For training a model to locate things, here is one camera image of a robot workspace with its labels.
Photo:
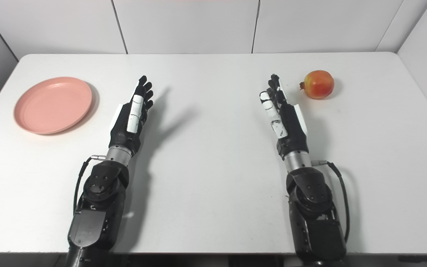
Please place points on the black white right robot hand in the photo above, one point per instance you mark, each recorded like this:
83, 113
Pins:
293, 129

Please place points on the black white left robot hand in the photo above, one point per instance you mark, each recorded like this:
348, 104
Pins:
121, 129

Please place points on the red yellow pomegranate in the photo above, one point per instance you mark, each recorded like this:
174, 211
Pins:
319, 84

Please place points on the pink round plate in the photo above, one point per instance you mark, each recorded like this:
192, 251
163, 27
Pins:
52, 105

